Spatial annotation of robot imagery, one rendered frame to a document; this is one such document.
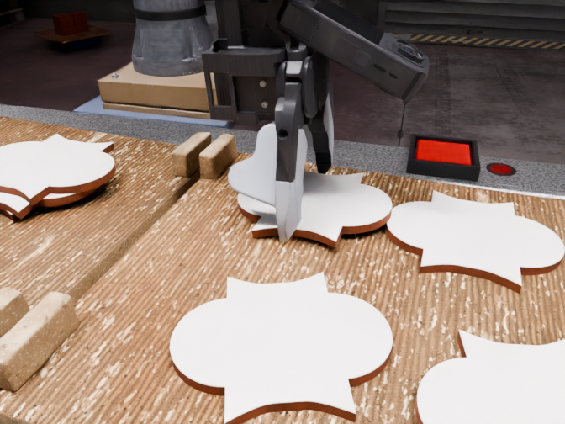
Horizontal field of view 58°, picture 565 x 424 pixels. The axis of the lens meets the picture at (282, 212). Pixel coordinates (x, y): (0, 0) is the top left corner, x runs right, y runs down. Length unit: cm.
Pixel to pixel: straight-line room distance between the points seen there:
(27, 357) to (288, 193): 20
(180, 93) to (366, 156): 35
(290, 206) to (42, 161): 26
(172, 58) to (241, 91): 49
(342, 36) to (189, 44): 55
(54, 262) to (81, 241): 3
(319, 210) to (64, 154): 26
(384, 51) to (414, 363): 21
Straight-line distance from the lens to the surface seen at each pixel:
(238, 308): 34
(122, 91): 89
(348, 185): 47
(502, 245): 43
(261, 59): 38
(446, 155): 60
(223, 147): 52
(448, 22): 509
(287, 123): 37
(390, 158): 61
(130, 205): 48
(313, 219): 42
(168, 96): 85
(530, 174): 62
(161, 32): 89
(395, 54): 38
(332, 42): 38
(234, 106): 40
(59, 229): 47
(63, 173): 50
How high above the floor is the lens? 118
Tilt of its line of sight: 32 degrees down
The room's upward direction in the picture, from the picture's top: straight up
